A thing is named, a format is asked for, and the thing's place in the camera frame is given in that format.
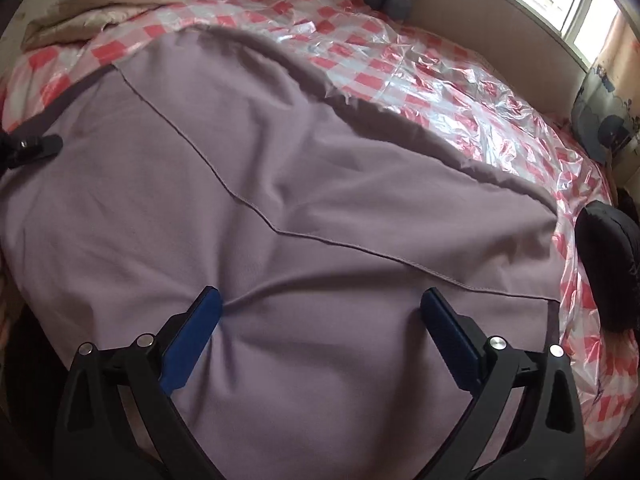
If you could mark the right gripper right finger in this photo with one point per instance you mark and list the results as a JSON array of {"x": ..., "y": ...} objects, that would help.
[{"x": 546, "y": 438}]

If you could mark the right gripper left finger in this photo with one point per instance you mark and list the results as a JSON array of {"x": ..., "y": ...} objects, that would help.
[{"x": 117, "y": 420}]

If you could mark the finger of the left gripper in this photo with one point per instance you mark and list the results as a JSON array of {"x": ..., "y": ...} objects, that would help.
[{"x": 17, "y": 152}]

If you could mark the lilac and purple garment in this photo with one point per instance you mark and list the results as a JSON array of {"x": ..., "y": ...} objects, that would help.
[{"x": 215, "y": 157}]

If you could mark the beige quilted jacket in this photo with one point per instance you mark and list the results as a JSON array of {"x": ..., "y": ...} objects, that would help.
[{"x": 69, "y": 21}]

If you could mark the black jacket on right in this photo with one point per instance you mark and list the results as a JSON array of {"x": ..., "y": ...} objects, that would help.
[{"x": 607, "y": 242}]

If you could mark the pink blue right curtain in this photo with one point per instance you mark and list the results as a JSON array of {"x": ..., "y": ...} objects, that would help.
[{"x": 605, "y": 114}]

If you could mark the red checkered plastic bed cover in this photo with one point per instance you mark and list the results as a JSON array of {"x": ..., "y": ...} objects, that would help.
[{"x": 430, "y": 80}]

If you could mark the beige padded headboard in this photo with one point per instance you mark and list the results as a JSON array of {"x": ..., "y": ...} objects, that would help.
[{"x": 529, "y": 56}]

